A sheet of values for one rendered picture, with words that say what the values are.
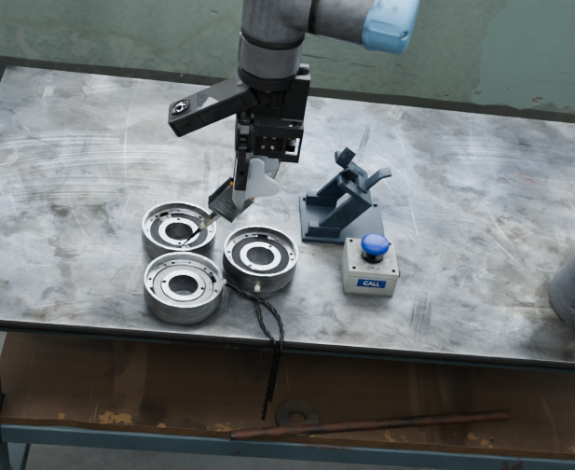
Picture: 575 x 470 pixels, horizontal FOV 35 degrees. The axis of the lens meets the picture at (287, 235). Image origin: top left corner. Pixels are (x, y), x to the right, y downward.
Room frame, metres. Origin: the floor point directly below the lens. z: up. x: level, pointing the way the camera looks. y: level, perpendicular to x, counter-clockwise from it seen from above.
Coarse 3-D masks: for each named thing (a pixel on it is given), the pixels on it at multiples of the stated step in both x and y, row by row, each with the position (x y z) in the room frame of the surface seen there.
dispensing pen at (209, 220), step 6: (228, 180) 0.96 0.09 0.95; (222, 186) 0.96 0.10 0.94; (228, 186) 0.95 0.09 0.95; (216, 192) 0.95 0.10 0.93; (210, 198) 0.95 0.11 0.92; (210, 216) 0.94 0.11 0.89; (216, 216) 0.94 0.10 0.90; (204, 222) 0.94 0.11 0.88; (210, 222) 0.94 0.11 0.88; (198, 228) 0.95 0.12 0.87; (204, 228) 0.94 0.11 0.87; (192, 234) 0.94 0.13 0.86; (186, 240) 0.94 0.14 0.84
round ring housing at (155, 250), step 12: (168, 204) 1.02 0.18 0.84; (180, 204) 1.03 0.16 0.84; (192, 204) 1.03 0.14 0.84; (144, 216) 0.98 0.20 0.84; (204, 216) 1.02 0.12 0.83; (144, 228) 0.96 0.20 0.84; (168, 228) 0.99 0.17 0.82; (180, 228) 1.00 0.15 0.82; (192, 228) 0.99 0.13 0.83; (144, 240) 0.95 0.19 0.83; (168, 240) 0.95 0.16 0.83; (192, 240) 0.96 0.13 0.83; (156, 252) 0.93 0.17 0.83; (168, 252) 0.92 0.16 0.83; (192, 252) 0.93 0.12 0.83; (204, 252) 0.95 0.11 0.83
